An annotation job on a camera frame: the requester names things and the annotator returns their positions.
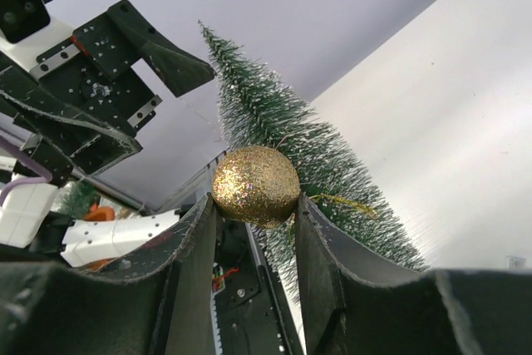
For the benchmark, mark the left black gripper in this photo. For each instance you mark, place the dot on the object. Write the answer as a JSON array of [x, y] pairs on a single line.
[[90, 109]]

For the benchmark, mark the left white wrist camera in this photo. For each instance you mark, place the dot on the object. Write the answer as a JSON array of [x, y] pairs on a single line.
[[25, 26]]

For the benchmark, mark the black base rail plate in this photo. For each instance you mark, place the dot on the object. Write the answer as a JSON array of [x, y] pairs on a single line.
[[249, 309]]

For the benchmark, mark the gold glitter ball ornament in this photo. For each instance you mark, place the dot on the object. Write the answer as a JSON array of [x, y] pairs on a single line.
[[256, 185]]

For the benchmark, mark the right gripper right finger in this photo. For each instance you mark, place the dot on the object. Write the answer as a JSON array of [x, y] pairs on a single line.
[[354, 301]]

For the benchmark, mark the small green christmas tree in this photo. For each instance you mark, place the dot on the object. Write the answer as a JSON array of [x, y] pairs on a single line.
[[255, 107]]

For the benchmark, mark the spare green tree corner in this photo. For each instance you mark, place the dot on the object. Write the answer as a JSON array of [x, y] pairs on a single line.
[[76, 199]]

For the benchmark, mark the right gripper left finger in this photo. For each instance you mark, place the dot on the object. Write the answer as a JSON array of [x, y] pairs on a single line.
[[154, 300]]

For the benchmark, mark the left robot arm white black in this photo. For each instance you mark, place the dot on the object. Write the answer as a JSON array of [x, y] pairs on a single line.
[[32, 177]]

